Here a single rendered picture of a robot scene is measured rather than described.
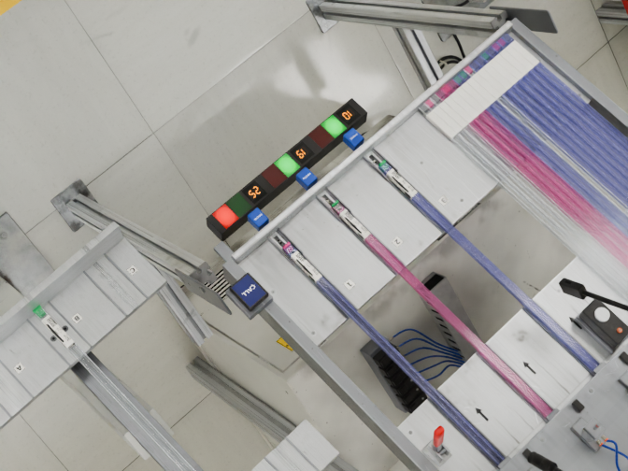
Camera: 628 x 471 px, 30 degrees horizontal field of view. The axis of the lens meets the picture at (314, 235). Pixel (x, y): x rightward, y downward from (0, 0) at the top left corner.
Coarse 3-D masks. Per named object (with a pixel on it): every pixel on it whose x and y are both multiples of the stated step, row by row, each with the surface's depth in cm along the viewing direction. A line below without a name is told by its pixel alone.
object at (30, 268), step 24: (0, 216) 243; (0, 240) 244; (24, 240) 246; (0, 264) 245; (24, 264) 247; (48, 264) 250; (0, 288) 239; (24, 288) 248; (0, 312) 230; (72, 384) 194; (96, 408) 184; (120, 432) 176; (168, 432) 178; (144, 456) 177
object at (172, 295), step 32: (320, 0) 270; (416, 32) 248; (544, 32) 213; (416, 64) 252; (64, 192) 249; (192, 288) 199; (448, 288) 222; (192, 320) 236; (384, 352) 217; (384, 384) 223; (416, 384) 222
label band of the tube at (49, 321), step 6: (48, 318) 174; (48, 324) 174; (54, 324) 174; (54, 330) 173; (60, 330) 173; (60, 336) 173; (66, 336) 173; (66, 342) 172; (72, 342) 172; (66, 348) 172
